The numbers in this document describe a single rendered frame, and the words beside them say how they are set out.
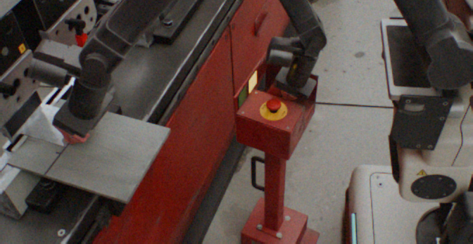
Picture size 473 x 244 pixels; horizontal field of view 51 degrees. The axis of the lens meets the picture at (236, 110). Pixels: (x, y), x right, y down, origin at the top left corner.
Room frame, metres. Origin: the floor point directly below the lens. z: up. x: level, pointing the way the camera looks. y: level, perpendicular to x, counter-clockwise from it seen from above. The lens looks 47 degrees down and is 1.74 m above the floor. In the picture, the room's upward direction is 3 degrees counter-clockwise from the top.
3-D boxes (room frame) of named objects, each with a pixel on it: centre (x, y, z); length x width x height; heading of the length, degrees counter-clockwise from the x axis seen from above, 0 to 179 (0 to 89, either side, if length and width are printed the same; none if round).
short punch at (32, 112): (0.68, 0.43, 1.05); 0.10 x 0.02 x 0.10; 157
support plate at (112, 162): (0.62, 0.29, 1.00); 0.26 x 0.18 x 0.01; 67
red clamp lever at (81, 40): (0.80, 0.30, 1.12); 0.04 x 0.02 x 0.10; 67
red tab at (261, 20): (1.56, -0.13, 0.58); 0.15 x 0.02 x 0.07; 157
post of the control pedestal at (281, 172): (0.93, -0.11, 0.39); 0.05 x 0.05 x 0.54; 61
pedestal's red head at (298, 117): (0.93, -0.11, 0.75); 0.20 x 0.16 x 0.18; 151
